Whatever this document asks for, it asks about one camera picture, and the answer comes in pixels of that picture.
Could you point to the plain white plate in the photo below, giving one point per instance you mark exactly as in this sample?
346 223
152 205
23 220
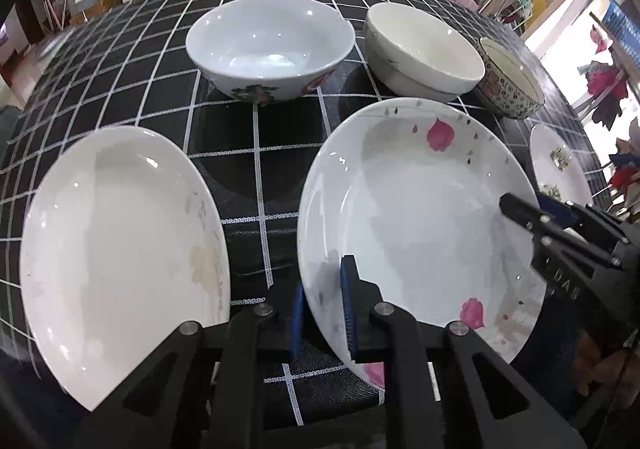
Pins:
110 254

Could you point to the small patterned bowl dark rim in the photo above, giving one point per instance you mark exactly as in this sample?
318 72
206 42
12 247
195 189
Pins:
500 89

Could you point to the small white plate green flowers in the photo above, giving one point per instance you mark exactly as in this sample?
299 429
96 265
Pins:
560 179

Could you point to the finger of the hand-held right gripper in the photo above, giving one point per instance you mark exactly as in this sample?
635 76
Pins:
525 216
557 213

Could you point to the yellow container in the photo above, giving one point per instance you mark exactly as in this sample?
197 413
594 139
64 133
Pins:
537 4

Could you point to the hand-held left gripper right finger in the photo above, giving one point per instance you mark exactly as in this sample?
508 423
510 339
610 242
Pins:
348 309

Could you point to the black white checked tablecloth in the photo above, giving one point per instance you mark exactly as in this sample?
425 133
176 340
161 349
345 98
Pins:
150 94

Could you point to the white plate with pink flowers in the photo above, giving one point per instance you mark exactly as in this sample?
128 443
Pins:
425 229

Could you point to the white bowl with flower print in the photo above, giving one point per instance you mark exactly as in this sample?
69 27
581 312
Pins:
270 44

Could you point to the blue plastic crate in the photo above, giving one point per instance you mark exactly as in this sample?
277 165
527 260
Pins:
620 31

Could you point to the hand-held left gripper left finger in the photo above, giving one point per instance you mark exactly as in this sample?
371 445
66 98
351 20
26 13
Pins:
297 324

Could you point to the plain cream bowl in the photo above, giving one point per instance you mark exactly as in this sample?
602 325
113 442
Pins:
420 44

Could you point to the red hanging clothes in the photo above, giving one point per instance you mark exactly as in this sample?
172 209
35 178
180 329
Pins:
607 84

